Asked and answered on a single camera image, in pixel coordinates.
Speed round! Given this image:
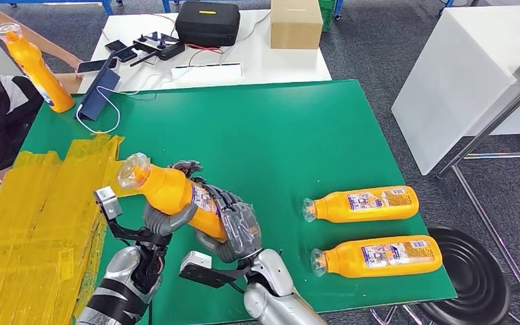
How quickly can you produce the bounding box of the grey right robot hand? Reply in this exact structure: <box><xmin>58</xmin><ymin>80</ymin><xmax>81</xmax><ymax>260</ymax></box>
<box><xmin>192</xmin><ymin>177</ymin><xmax>265</xmax><ymax>264</ymax></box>

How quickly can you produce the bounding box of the person's left hand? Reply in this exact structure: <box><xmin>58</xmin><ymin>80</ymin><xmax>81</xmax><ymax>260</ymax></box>
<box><xmin>66</xmin><ymin>53</ymin><xmax>85</xmax><ymax>74</ymax></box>

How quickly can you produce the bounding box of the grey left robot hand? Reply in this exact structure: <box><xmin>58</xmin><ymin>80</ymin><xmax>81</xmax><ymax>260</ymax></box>
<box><xmin>142</xmin><ymin>160</ymin><xmax>204</xmax><ymax>238</ymax></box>

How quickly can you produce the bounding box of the orange bottle with label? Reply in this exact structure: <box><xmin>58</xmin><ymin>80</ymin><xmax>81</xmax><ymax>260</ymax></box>
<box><xmin>310</xmin><ymin>235</ymin><xmax>444</xmax><ymax>280</ymax></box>
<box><xmin>116</xmin><ymin>152</ymin><xmax>230</xmax><ymax>243</ymax></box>
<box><xmin>302</xmin><ymin>186</ymin><xmax>420</xmax><ymax>224</ymax></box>

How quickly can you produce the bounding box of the orange bottle with blue logo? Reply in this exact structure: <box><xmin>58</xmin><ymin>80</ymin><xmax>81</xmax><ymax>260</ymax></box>
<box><xmin>0</xmin><ymin>22</ymin><xmax>76</xmax><ymax>114</ymax></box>

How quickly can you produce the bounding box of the smartphone with pale screen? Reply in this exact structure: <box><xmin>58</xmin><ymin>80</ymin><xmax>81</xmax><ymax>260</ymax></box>
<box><xmin>76</xmin><ymin>58</ymin><xmax>118</xmax><ymax>75</ymax></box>

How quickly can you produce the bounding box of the blue tablet cover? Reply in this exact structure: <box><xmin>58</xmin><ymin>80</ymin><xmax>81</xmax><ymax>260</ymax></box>
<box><xmin>79</xmin><ymin>51</ymin><xmax>121</xmax><ymax>122</ymax></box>

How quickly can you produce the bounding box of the black remote controller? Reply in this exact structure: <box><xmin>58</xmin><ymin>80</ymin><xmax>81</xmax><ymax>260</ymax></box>
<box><xmin>129</xmin><ymin>30</ymin><xmax>186</xmax><ymax>67</ymax></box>

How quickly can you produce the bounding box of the green table board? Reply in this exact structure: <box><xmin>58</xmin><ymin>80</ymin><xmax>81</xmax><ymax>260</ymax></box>
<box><xmin>20</xmin><ymin>79</ymin><xmax>458</xmax><ymax>325</ymax></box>

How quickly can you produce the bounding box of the yellow tape sheet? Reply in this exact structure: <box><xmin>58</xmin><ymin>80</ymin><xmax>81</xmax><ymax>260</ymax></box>
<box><xmin>0</xmin><ymin>133</ymin><xmax>142</xmax><ymax>325</ymax></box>

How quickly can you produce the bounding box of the white power strip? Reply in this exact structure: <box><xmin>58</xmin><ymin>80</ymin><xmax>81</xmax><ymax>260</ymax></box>
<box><xmin>171</xmin><ymin>62</ymin><xmax>244</xmax><ymax>83</ymax></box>

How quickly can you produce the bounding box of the black carrying case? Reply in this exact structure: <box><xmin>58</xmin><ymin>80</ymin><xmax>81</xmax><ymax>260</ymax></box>
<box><xmin>175</xmin><ymin>1</ymin><xmax>242</xmax><ymax>48</ymax></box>

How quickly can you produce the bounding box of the cardboard box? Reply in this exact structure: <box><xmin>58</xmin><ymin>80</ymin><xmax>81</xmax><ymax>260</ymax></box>
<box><xmin>270</xmin><ymin>0</ymin><xmax>324</xmax><ymax>50</ymax></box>

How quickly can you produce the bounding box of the black round stool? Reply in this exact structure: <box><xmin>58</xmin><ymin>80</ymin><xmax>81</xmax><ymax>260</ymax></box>
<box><xmin>414</xmin><ymin>225</ymin><xmax>515</xmax><ymax>325</ymax></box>

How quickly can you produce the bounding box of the green plastic crate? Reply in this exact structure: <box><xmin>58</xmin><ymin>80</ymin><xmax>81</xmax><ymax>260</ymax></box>
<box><xmin>318</xmin><ymin>0</ymin><xmax>337</xmax><ymax>33</ymax></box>

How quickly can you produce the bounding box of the large white table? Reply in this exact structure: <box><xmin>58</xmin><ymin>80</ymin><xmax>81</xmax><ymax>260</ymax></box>
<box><xmin>391</xmin><ymin>5</ymin><xmax>520</xmax><ymax>176</ymax></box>

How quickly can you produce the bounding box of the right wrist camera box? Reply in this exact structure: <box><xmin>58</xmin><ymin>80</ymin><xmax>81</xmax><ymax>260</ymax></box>
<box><xmin>178</xmin><ymin>250</ymin><xmax>253</xmax><ymax>289</ymax></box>

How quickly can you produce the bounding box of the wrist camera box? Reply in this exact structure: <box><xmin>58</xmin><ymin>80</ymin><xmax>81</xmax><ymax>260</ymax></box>
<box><xmin>93</xmin><ymin>186</ymin><xmax>124</xmax><ymax>221</ymax></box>
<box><xmin>178</xmin><ymin>250</ymin><xmax>253</xmax><ymax>289</ymax></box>

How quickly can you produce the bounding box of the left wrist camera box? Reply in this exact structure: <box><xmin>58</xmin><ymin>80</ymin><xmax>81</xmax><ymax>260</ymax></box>
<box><xmin>93</xmin><ymin>186</ymin><xmax>124</xmax><ymax>221</ymax></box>

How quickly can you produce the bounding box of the white charging cable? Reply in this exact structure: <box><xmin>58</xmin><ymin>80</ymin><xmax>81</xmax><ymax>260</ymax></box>
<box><xmin>74</xmin><ymin>72</ymin><xmax>173</xmax><ymax>135</ymax></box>

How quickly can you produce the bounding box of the red cable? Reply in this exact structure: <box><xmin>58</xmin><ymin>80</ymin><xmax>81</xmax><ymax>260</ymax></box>
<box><xmin>187</xmin><ymin>43</ymin><xmax>224</xmax><ymax>67</ymax></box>

